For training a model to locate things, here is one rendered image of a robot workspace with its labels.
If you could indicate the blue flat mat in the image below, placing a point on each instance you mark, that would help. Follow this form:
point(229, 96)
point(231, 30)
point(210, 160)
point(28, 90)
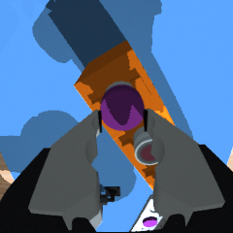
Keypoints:
point(185, 46)

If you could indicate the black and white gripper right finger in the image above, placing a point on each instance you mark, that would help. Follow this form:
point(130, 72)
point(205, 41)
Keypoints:
point(190, 179)

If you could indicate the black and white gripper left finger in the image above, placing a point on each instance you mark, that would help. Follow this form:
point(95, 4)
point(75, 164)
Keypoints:
point(58, 185)

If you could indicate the grey control box with blue and green buttons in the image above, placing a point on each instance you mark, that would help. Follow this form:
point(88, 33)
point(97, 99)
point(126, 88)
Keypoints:
point(110, 191)

